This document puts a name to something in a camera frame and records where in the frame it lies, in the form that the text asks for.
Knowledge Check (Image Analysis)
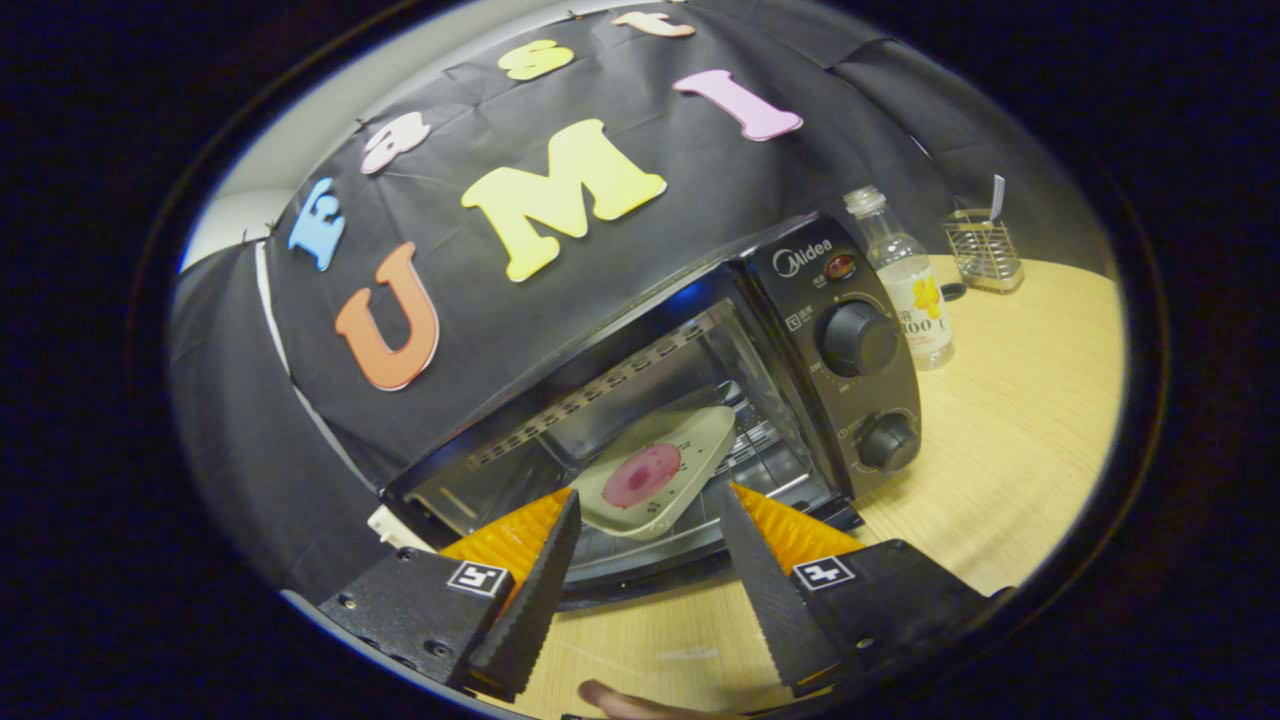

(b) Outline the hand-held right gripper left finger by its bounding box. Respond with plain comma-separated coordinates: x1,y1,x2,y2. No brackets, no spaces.
316,488,583,704

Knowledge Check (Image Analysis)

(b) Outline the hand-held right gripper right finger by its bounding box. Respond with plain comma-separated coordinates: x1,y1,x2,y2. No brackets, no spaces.
717,482,1017,700

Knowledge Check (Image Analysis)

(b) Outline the cream square plate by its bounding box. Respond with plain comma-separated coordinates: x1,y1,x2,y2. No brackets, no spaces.
568,405,738,541

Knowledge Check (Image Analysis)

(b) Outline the pink round food slice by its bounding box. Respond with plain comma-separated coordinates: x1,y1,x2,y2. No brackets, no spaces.
601,445,683,509

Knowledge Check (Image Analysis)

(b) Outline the black electric oven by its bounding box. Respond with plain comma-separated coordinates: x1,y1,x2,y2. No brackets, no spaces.
378,212,923,611

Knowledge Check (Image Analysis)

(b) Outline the white toaster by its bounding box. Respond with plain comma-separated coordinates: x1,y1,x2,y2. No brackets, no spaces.
366,505,438,553

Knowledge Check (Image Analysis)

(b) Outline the black backdrop cloth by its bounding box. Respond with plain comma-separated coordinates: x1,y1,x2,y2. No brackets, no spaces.
168,0,1101,601

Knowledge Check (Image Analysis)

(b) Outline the clear bottle with yellow label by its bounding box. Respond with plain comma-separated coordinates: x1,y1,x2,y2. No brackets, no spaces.
843,185,955,371

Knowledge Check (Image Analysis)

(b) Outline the metal mesh utensil holder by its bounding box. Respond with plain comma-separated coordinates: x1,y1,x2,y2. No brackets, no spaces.
940,207,1025,295

